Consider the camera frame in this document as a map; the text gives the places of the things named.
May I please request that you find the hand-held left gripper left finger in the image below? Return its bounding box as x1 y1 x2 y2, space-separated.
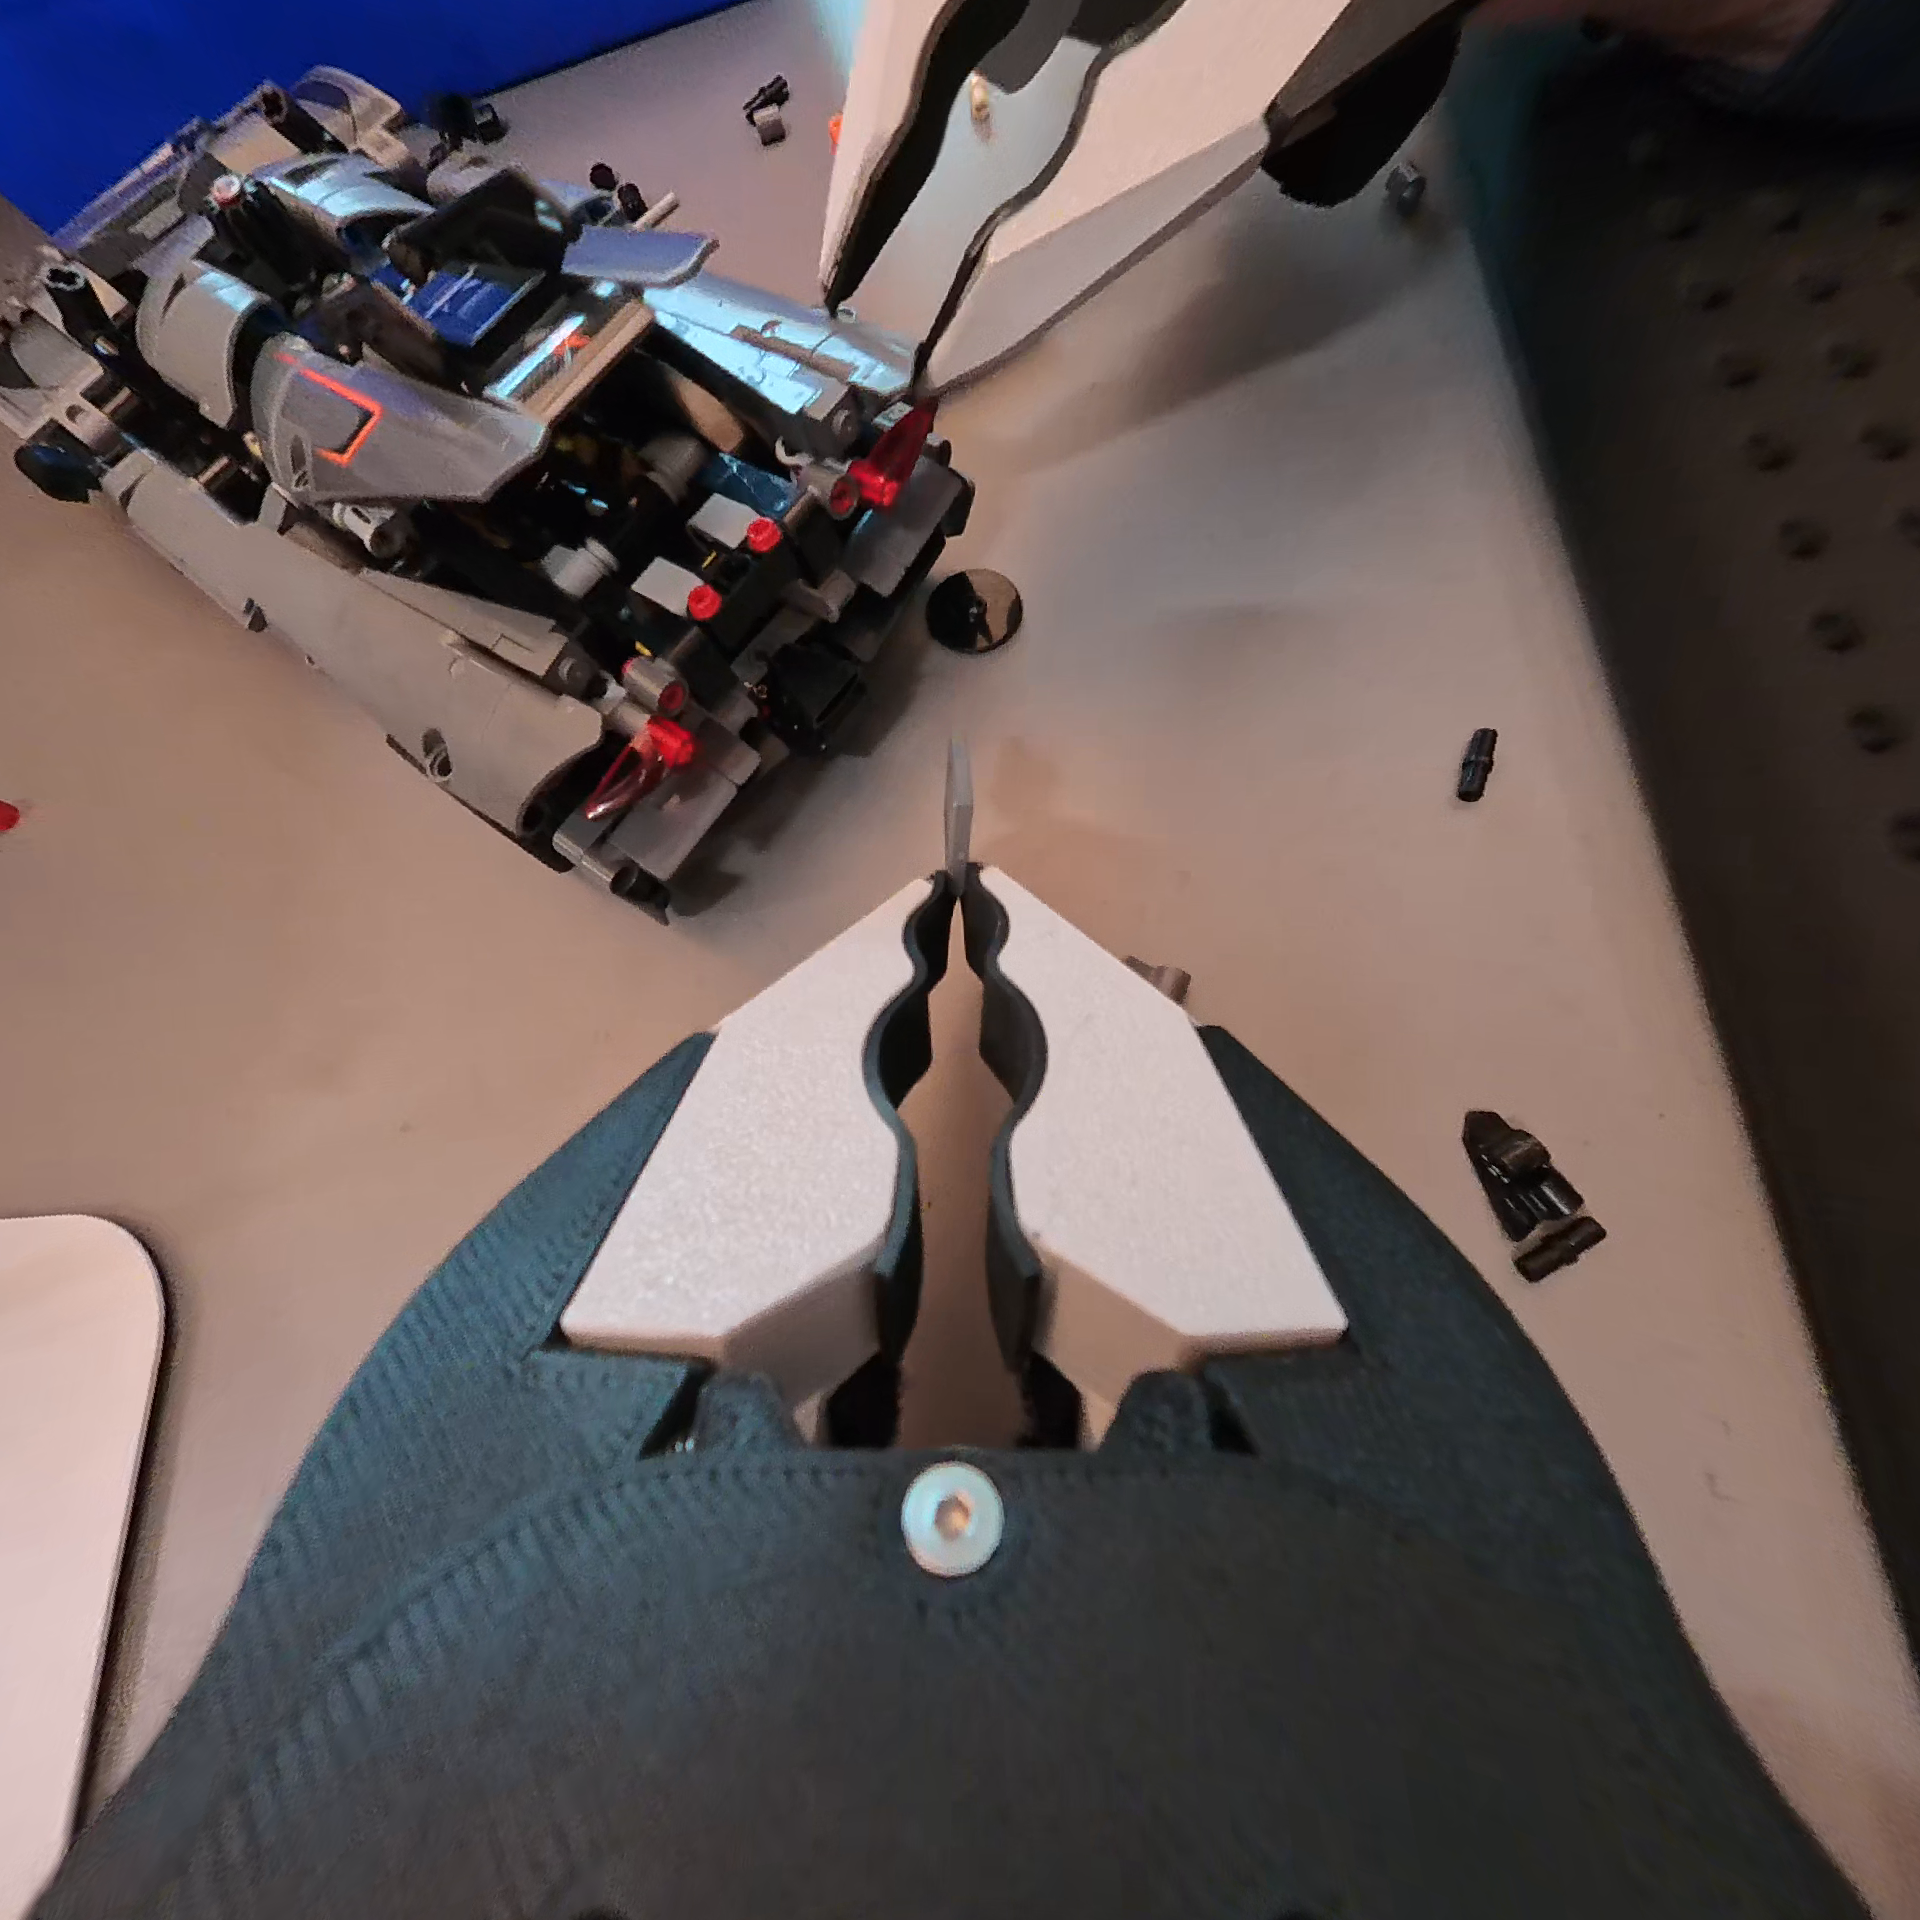
557 873 960 1445

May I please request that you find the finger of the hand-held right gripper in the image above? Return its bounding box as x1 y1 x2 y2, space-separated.
918 0 1365 401
816 0 992 308

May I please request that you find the white desk stand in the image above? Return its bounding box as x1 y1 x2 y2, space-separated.
0 1215 167 1876

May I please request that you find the person's right forearm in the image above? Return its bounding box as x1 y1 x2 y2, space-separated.
1477 0 1920 92

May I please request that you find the grey lego car model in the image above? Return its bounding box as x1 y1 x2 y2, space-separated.
0 67 973 923

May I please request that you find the black angled lego connector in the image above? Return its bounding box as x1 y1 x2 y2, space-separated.
1463 1111 1576 1239

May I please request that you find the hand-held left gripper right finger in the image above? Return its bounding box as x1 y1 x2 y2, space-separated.
965 865 1353 1445

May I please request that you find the blue plastic bin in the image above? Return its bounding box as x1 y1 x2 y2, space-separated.
0 0 721 234

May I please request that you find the dark round lego disc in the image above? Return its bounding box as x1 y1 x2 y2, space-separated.
929 567 1026 654

